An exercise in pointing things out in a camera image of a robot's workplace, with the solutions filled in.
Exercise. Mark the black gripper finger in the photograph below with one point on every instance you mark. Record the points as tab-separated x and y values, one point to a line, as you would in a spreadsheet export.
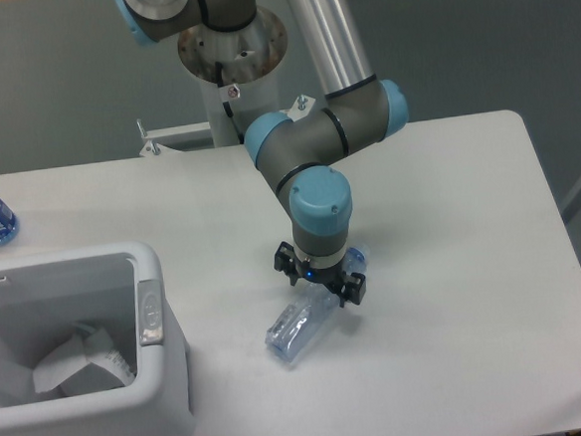
286	262
349	287

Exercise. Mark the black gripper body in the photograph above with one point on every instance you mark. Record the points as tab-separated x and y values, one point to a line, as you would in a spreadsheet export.
328	272

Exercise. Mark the crushed clear plastic bottle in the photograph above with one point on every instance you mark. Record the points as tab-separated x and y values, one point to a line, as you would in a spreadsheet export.
300	321

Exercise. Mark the white paper bag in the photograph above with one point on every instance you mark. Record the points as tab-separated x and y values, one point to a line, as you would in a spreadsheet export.
89	361

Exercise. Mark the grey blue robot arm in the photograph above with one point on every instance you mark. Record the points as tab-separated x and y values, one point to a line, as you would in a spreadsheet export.
296	157

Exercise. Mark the white trash can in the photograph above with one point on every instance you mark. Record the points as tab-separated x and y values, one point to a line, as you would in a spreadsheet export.
118	287

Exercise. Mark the white metal bracket frame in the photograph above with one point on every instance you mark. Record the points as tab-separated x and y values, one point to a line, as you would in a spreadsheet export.
199	135

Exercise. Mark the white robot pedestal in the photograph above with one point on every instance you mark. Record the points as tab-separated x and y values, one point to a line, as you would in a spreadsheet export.
237	72

